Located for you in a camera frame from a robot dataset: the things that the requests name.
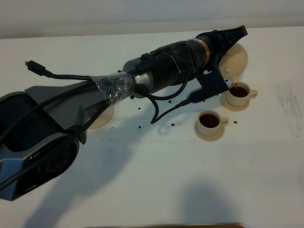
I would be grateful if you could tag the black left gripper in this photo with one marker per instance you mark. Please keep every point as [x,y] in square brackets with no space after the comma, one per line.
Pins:
[220,41]

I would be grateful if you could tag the beige teapot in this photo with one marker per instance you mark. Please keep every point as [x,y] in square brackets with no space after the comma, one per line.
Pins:
[234,63]

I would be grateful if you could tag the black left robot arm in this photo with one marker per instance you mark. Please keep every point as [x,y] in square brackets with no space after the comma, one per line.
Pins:
[42,127]

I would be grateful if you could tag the beige teapot saucer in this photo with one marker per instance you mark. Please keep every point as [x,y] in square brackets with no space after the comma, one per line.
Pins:
[103,118]

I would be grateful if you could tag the beige far teacup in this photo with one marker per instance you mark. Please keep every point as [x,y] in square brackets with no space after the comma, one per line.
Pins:
[239,94]

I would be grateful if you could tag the beige teacup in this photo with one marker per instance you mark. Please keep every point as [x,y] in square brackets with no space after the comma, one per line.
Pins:
[239,94]
[209,123]

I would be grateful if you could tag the beige far saucer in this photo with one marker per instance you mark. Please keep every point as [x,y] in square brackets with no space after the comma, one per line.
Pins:
[231,107]

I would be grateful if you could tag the beige near teacup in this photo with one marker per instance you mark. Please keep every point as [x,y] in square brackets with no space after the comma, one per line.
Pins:
[209,123]

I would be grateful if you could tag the beige near saucer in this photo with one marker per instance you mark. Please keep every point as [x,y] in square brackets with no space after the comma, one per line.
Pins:
[209,136]

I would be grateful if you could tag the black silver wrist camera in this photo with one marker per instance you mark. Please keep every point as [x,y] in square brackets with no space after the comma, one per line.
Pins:
[212,84]

